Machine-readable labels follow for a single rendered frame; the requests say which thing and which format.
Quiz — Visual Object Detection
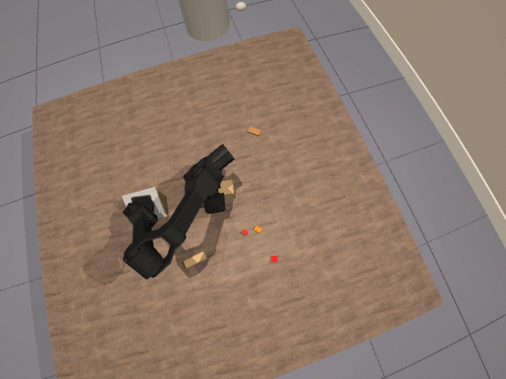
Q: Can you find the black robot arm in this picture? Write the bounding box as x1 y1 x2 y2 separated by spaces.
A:
123 143 235 279

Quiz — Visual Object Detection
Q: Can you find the orange flat bar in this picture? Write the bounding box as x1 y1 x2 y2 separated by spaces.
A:
248 126 261 136

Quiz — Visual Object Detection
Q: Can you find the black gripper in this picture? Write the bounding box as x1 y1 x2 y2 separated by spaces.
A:
204 186 226 214

